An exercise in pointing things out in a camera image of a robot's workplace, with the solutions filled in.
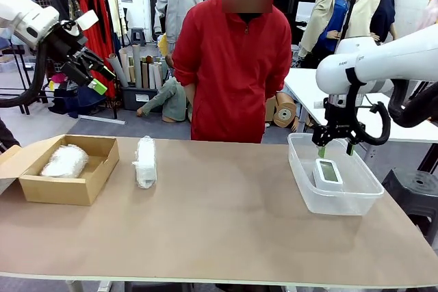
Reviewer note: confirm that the person's right forearm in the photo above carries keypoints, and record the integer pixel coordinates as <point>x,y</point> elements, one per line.
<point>190,95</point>

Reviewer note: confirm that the person in red jacket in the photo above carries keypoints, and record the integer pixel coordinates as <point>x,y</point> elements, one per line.
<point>232,66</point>

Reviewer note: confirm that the grey paper roll leaning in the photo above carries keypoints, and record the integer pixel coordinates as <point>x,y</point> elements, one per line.
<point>118,69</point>

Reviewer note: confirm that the mannequin in grey hoodie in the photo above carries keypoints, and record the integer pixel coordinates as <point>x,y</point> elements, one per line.
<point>178,1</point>

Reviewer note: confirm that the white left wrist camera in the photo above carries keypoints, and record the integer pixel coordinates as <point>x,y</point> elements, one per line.
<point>87,20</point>

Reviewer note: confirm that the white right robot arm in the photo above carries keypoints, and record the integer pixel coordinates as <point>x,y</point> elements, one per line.
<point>386,59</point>

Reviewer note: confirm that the red hanging dress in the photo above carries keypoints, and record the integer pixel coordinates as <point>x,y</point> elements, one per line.
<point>99,42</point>

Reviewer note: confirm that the narrow bubble-wrapped clock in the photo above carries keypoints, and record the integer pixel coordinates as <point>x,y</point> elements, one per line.
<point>146,162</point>

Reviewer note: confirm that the brown cardboard box on floor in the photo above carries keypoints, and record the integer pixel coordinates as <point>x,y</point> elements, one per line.
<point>270,109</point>

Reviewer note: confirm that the mannequin in beige coat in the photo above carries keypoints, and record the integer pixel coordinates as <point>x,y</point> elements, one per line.
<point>325,15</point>

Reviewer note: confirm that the white paper roll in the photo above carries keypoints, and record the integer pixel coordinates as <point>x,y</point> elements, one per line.
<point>151,76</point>

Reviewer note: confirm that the grey bin with label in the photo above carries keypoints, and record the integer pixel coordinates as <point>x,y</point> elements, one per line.
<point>137,98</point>

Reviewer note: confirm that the clear plastic container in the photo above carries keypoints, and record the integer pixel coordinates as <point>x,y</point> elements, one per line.
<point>342,203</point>

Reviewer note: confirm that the wide bubble-wrapped clock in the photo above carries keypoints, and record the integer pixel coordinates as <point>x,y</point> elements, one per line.
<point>65,163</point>

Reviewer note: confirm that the white monitor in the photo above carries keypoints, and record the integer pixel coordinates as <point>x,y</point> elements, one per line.
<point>305,11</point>

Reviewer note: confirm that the brown paper roll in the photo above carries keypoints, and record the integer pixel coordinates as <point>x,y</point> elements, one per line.
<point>145,75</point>

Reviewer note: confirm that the mannequin in cream navy top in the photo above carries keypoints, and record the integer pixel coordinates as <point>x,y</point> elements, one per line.
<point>380,8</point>

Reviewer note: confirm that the mannequin in green shirt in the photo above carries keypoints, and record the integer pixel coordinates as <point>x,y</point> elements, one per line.
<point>169,100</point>

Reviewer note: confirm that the small grey stool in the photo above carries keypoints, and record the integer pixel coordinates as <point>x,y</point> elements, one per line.
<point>138,35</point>

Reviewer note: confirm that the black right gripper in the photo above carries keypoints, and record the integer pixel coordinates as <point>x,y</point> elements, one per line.
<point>337,121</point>

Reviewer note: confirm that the white side table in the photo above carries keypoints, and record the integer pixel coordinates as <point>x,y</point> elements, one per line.
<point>304,90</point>

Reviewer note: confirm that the dark sleeved bystander arm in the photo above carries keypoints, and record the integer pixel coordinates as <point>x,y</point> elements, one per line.
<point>7,136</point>

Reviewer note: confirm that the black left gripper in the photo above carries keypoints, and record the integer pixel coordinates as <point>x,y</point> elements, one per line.
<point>65,44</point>

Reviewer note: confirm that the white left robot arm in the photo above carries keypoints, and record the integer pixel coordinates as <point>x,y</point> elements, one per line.
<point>24,15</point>

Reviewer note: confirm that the black clothes rack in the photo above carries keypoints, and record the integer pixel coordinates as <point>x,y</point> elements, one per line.
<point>111,4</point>

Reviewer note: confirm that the open brown cardboard box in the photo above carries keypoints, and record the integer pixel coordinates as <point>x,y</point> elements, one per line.
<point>61,191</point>

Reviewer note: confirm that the cream paper roll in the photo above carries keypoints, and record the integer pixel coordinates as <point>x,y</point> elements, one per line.
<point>125,64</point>

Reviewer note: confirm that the tall grey paper roll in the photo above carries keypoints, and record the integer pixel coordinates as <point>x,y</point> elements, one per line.
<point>137,66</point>

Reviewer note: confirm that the black plastic stool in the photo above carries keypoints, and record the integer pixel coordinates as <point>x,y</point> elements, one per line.
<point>415,189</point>

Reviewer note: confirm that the cream hanging garment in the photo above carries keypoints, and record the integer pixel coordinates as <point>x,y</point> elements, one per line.
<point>114,11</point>

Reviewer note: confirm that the metal bar on floor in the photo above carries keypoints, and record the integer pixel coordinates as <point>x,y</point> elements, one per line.
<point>102,120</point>

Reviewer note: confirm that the unwrapped white digital clock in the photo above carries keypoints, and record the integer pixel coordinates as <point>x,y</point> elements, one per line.
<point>328,172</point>

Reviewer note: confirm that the black hanging garment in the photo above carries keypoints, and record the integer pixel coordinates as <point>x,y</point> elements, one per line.
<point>61,1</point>

